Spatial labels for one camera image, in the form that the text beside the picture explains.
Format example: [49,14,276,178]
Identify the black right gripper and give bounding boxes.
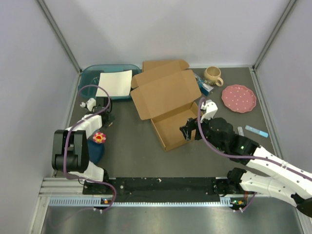
[180,112,225,152]

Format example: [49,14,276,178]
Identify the brown cardboard box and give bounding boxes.
[130,62,201,151]
[142,59,189,72]

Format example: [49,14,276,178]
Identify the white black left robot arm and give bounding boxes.
[52,103,111,194]

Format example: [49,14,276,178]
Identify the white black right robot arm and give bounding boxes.
[180,117,312,217]

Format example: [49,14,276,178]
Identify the closed brown cardboard box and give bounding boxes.
[142,59,189,72]

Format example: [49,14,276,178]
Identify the white paper sheet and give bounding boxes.
[96,70,132,98]

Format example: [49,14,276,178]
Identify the teal plastic bin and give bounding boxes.
[78,64,142,100]

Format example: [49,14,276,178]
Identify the pink plush flower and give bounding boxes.
[92,132,106,144]

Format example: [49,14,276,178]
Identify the dark blue patterned pouch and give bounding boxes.
[87,140,105,164]

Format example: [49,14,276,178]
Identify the blue toothbrush package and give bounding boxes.
[194,73,213,96]

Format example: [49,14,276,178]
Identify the orange grey marker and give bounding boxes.
[237,127,244,136]

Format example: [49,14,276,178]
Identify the beige ceramic mug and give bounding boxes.
[204,66,224,87]

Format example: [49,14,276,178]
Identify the pink dotted plate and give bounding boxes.
[221,84,257,114]

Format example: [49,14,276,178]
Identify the light blue marker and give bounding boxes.
[245,125,269,138]

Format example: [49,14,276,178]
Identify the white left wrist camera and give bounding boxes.
[80,98,96,112]

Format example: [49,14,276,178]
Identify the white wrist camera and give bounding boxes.
[200,99,218,123]
[80,98,96,112]

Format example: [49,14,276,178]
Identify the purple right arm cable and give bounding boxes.
[197,97,312,213]

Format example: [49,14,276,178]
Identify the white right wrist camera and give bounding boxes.
[200,99,218,123]

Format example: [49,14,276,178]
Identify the grey slotted cable duct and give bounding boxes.
[49,197,246,207]

